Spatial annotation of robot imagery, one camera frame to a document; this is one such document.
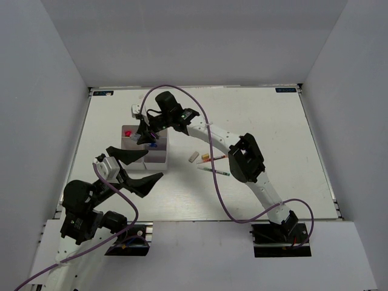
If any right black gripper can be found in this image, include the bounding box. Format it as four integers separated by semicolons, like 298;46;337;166
137;112;173;144

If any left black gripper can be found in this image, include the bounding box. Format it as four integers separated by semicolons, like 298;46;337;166
89;145;164;207

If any clear blue spray bottle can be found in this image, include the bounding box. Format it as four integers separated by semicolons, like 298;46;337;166
136;135;158;148

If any white eraser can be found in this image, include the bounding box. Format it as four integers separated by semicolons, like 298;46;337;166
189;151;199;163

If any small yellow eraser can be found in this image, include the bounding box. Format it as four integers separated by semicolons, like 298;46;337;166
201;153;210;160

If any red ink gel pen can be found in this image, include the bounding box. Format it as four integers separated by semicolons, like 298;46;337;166
196;155;228;164

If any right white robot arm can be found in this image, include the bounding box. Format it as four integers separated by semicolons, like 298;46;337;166
131;91;298;242

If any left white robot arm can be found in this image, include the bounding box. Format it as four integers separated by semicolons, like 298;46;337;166
42;146;163;290

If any left white organizer bin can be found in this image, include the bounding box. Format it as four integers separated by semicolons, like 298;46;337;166
121;125;146;172

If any white organizer bin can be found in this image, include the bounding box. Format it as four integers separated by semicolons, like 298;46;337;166
121;125;146;172
143;129;169;171

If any right white organizer bin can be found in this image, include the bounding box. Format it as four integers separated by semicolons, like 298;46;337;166
143;129;169;171

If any left blue table label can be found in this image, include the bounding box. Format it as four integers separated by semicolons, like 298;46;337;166
92;90;114;96

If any blue table label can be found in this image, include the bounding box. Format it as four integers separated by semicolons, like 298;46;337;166
92;90;114;96
275;87;297;93

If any green ink gel pen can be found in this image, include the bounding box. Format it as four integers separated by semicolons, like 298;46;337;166
197;166;230;176

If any right blue table label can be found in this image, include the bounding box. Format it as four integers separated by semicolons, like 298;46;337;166
275;87;297;93

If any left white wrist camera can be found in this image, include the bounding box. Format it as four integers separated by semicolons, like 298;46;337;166
93;155;120;183

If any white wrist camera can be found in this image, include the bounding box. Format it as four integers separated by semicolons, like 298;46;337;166
131;104;149;125
93;155;120;183

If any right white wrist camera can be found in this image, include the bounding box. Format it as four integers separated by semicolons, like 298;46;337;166
131;104;149;125

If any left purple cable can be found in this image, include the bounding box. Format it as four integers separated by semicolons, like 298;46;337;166
12;162;140;291

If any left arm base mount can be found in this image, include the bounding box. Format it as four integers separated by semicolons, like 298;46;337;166
105;222;153;257

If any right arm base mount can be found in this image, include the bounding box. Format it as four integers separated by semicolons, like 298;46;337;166
250;223;312;258

